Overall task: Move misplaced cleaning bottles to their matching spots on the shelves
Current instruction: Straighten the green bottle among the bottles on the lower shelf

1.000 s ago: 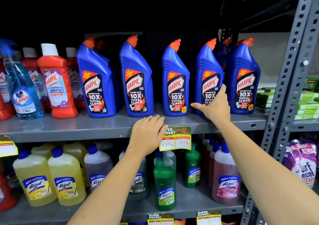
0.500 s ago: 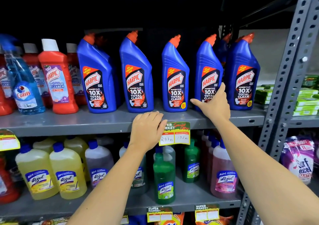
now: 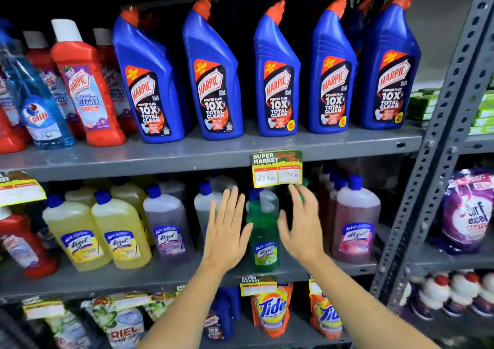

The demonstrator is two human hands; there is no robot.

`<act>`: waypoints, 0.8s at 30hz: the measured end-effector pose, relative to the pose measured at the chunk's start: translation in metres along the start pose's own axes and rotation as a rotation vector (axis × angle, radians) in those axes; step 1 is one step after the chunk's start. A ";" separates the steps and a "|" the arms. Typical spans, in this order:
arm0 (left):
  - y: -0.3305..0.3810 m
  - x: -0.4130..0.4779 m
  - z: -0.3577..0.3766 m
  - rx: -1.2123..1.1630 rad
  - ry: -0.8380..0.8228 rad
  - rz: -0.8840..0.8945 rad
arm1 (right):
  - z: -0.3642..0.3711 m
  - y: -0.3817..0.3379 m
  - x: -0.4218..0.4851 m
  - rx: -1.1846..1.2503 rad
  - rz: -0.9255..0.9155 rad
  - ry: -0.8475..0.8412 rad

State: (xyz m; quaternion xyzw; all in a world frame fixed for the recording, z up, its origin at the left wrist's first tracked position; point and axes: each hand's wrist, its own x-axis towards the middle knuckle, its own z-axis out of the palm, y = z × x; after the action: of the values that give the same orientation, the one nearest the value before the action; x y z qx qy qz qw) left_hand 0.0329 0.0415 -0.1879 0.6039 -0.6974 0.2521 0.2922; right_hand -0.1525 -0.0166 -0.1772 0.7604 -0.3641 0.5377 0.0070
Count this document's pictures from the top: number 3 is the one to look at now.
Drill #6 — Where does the person's right hand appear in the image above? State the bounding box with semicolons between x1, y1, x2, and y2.
277;184;325;265

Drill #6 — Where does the person's left hand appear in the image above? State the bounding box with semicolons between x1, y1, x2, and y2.
201;186;254;274

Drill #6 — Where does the person's left forearm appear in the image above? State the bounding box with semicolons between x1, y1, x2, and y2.
137;260;238;349

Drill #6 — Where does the person's right forearm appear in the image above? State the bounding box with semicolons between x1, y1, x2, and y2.
303;254;440;349

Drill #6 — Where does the clear floor cleaner bottle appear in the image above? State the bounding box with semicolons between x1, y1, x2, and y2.
258;188;279;216
194;181;224;251
206;172;238;194

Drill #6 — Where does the pink floor cleaner bottle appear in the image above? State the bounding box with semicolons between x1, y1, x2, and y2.
318;167;349;245
332;174;382;264

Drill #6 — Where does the green floor cleaner bottle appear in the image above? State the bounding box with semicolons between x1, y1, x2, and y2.
246;188;281;273

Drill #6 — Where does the yellow green price tag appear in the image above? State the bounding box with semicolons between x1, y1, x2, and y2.
22;297;66;321
240;275;278;298
251;150;304;189
0;170;47;207

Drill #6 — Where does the lavender floor cleaner bottle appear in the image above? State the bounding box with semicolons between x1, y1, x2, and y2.
157;174;188;203
143;184;194;262

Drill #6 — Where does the small blue toilet cleaner bottle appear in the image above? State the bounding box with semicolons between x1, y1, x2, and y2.
202;296;234;342
221;286;242;321

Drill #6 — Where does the orange detergent pouch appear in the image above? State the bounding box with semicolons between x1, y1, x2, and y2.
251;281;294;338
308;278;343;340

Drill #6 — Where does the yellow floor cleaner bottle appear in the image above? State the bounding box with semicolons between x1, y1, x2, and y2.
91;190;152;270
64;181;97;207
110;177;155;245
42;194;112;272

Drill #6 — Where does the green white detergent packet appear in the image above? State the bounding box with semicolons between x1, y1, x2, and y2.
145;290;179;321
46;309;92;349
80;292;152;349

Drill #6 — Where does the row of blue toilet cleaner bottles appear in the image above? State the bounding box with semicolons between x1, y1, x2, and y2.
112;0;422;145

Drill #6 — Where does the grey perforated shelf upright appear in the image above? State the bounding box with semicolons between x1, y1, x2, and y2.
370;0;494;313

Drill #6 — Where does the purple detergent pouch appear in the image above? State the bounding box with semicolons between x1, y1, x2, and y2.
431;168;494;255

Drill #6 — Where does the stack of green soap packets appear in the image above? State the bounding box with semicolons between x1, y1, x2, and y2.
406;86;494;136

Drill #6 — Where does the row of white red-capped bottles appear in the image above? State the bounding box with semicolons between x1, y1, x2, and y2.
399;269;494;320

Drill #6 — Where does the red bathroom cleaner bottle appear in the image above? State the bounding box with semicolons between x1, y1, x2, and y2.
93;28;139;134
0;103;31;155
50;19;127;147
22;31;86;140

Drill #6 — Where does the red cleaner bottle white cap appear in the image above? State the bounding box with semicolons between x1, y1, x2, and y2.
0;206;59;280

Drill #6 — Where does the blue glass cleaner spray bottle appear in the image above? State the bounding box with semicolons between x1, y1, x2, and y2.
0;18;76;150

